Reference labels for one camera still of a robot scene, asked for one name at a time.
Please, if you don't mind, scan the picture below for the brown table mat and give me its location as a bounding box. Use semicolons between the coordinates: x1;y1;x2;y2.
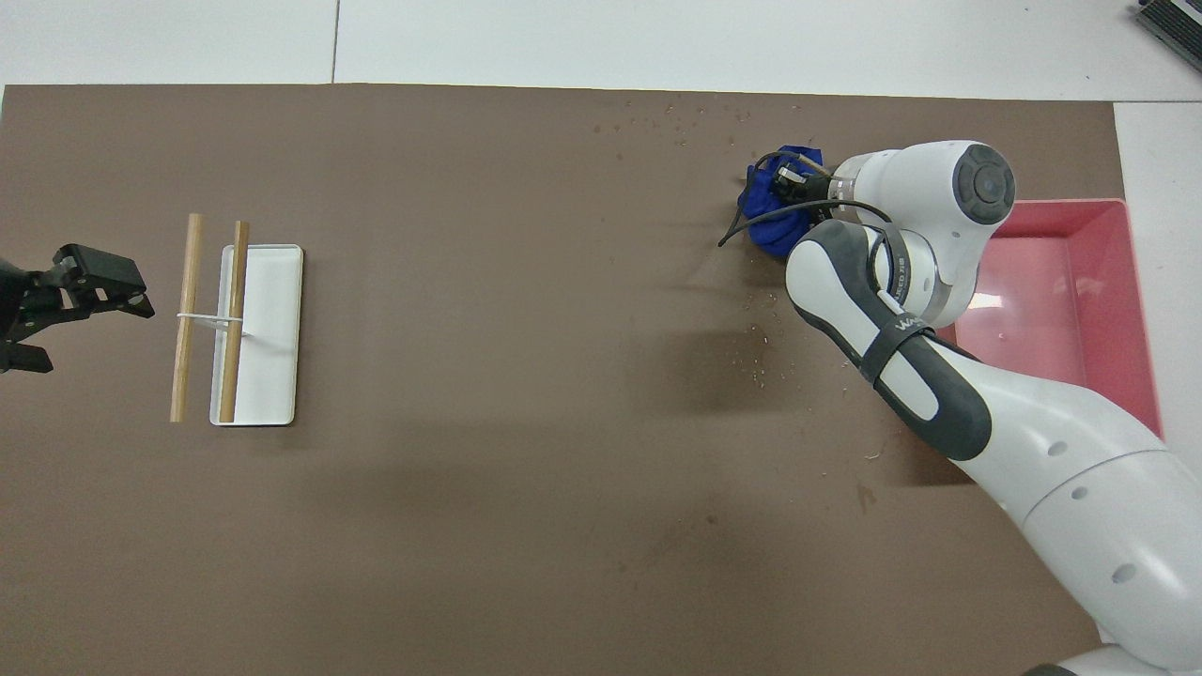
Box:
0;83;1182;676

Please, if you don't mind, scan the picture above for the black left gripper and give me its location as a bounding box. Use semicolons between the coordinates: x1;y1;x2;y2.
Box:
0;244;156;375

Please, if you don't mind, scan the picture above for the blue towel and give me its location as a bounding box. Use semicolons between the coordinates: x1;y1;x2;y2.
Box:
737;144;832;260

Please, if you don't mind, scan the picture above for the pink plastic bin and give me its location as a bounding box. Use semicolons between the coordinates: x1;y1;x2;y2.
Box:
934;198;1164;438

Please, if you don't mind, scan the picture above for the wooden rod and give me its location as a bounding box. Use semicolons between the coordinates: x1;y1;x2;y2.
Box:
169;213;206;423
218;221;252;423

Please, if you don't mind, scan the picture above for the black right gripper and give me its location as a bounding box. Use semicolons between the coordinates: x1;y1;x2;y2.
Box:
770;158;835;202

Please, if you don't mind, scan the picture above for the grey laptop corner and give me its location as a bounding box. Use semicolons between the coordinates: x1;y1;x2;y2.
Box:
1132;0;1202;48

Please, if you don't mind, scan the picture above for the white rectangular tray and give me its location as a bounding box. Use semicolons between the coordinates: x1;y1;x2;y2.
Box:
209;244;304;427

